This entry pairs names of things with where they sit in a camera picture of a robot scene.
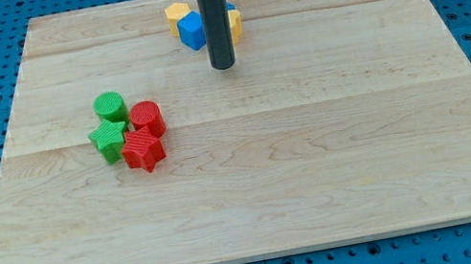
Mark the blue cube block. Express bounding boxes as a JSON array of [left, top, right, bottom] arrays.
[[177, 11, 206, 51]]

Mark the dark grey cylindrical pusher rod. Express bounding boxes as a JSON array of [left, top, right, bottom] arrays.
[[196, 0, 236, 71]]

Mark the green star block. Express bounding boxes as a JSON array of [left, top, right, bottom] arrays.
[[87, 119, 127, 165]]

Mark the red star block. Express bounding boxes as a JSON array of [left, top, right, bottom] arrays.
[[122, 126, 166, 173]]

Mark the green cylinder block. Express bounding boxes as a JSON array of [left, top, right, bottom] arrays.
[[93, 91, 128, 122]]

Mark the blue triangle block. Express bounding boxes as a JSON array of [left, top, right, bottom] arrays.
[[226, 2, 236, 11]]

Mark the red cylinder block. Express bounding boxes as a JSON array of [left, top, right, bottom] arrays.
[[128, 100, 167, 138]]

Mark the yellow hexagon block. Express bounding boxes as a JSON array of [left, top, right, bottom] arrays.
[[165, 2, 191, 37]]

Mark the light wooden board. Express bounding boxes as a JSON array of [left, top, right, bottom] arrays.
[[0, 0, 471, 264]]

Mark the yellow heart block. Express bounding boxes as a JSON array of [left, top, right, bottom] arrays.
[[227, 9, 243, 46]]

